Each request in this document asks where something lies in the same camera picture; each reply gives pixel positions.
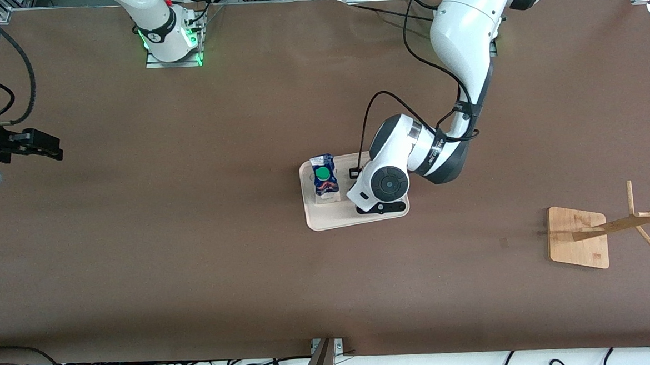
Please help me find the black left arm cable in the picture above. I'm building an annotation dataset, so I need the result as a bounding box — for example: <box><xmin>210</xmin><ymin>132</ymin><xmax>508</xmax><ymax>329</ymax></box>
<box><xmin>347</xmin><ymin>0</ymin><xmax>483</xmax><ymax>170</ymax></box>

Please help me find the wooden mug stand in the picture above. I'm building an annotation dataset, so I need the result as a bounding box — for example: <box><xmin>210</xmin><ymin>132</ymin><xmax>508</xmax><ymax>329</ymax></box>
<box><xmin>546</xmin><ymin>179</ymin><xmax>650</xmax><ymax>272</ymax></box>

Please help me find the white rabbit print tray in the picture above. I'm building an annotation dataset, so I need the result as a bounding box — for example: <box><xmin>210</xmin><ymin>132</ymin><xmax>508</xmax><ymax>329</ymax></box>
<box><xmin>298</xmin><ymin>149</ymin><xmax>411</xmax><ymax>233</ymax></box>

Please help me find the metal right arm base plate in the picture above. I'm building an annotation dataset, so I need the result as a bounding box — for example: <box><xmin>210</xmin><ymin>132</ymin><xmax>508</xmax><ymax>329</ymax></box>
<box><xmin>143</xmin><ymin>9</ymin><xmax>209</xmax><ymax>69</ymax></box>

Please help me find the blue white milk carton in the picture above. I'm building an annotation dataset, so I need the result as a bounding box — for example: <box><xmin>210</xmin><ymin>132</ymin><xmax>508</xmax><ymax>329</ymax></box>
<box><xmin>308</xmin><ymin>153</ymin><xmax>342</xmax><ymax>205</ymax></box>

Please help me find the black cable on table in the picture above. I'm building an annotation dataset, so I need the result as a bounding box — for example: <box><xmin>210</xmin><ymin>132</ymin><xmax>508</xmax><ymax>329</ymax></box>
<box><xmin>349</xmin><ymin>0</ymin><xmax>435</xmax><ymax>26</ymax></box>

